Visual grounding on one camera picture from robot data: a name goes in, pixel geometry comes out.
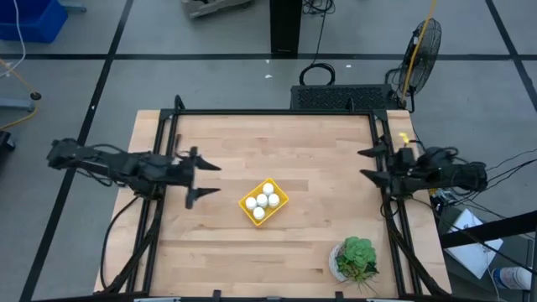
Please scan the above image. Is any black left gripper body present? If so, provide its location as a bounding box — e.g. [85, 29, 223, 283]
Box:
[165, 146, 200, 190]

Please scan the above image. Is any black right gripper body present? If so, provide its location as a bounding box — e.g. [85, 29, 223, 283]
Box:
[387, 146, 421, 196]

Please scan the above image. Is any yellow plastic basket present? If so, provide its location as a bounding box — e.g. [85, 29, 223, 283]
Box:
[237, 177, 290, 228]

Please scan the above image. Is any green succulent plant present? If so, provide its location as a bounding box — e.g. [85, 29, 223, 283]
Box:
[335, 236, 380, 294]

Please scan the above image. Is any white woven plant pot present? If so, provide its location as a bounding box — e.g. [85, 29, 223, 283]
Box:
[327, 242, 349, 283]

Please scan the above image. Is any black floor fan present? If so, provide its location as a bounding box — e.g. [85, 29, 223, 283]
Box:
[385, 18, 443, 113]

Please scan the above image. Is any black diagonal beam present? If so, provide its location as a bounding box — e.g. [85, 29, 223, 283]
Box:
[439, 209, 537, 249]

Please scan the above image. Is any white paper sheet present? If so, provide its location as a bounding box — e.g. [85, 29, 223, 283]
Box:
[443, 208, 504, 281]

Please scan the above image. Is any white blue plastic bottle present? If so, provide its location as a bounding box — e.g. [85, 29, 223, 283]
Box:
[491, 266, 534, 292]

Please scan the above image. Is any black upright stand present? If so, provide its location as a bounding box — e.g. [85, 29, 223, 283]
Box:
[269, 0, 304, 59]

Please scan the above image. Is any weathered wooden board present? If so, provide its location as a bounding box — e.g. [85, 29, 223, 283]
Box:
[181, 0, 253, 18]

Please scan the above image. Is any grey stand foot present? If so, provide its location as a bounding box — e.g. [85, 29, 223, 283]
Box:
[0, 97, 37, 113]

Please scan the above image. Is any black floor object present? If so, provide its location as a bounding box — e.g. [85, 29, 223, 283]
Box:
[0, 129, 17, 153]

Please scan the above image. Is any blue plastic bin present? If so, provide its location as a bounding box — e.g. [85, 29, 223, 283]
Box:
[0, 0, 69, 44]

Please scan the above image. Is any black aluminium table frame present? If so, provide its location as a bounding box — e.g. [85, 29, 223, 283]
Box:
[100, 94, 453, 299]

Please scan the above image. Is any coiled black floor cable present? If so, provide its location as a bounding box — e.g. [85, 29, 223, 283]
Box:
[298, 0, 336, 87]

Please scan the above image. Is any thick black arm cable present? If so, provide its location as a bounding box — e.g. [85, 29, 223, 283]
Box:
[99, 195, 142, 291]

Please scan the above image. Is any long yellow hanging cable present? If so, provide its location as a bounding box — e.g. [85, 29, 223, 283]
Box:
[399, 0, 438, 105]

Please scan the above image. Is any yellow floor cable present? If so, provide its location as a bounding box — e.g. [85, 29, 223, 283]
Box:
[0, 57, 41, 131]

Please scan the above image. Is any thin white cable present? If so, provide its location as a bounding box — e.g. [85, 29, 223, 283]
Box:
[0, 0, 27, 79]

